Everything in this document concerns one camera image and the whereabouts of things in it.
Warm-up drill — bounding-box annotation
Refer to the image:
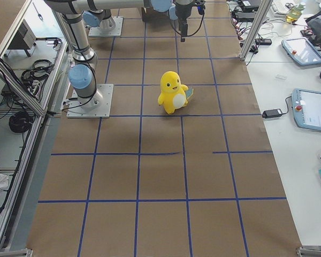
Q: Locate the aluminium frame post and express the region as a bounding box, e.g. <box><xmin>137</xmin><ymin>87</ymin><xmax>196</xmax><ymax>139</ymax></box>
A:
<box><xmin>239</xmin><ymin>0</ymin><xmax>273</xmax><ymax>61</ymax></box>

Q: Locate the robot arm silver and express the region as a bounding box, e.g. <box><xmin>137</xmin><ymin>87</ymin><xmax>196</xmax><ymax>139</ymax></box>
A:
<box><xmin>46</xmin><ymin>1</ymin><xmax>205</xmax><ymax>114</ymax></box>
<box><xmin>83</xmin><ymin>1</ymin><xmax>178</xmax><ymax>32</ymax></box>

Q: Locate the blue teach pendant near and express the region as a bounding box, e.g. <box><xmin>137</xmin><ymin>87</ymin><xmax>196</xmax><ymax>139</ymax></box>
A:
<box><xmin>291</xmin><ymin>88</ymin><xmax>321</xmax><ymax>132</ymax></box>

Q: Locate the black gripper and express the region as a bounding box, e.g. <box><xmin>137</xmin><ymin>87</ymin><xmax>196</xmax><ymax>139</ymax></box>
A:
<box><xmin>175</xmin><ymin>3</ymin><xmax>190</xmax><ymax>42</ymax></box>

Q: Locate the yellow plush dinosaur toy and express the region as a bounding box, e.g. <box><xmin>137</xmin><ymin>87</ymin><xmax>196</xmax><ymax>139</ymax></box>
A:
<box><xmin>157</xmin><ymin>71</ymin><xmax>189</xmax><ymax>115</ymax></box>

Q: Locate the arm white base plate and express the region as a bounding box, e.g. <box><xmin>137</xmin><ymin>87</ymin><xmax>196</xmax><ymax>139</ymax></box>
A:
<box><xmin>66</xmin><ymin>84</ymin><xmax>114</xmax><ymax>118</ymax></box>
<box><xmin>88</xmin><ymin>16</ymin><xmax>124</xmax><ymax>37</ymax></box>

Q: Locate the blue teach pendant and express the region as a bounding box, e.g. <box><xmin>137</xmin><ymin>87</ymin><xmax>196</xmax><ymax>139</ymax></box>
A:
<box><xmin>281</xmin><ymin>37</ymin><xmax>321</xmax><ymax>66</ymax></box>
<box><xmin>291</xmin><ymin>88</ymin><xmax>321</xmax><ymax>132</ymax></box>

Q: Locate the blue teach pendant far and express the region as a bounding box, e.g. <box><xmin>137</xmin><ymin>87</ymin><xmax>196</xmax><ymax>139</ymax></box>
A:
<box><xmin>281</xmin><ymin>37</ymin><xmax>321</xmax><ymax>66</ymax></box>

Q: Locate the black power adapter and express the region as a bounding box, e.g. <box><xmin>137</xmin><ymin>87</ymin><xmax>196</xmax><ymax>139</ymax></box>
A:
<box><xmin>262</xmin><ymin>108</ymin><xmax>283</xmax><ymax>119</ymax></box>

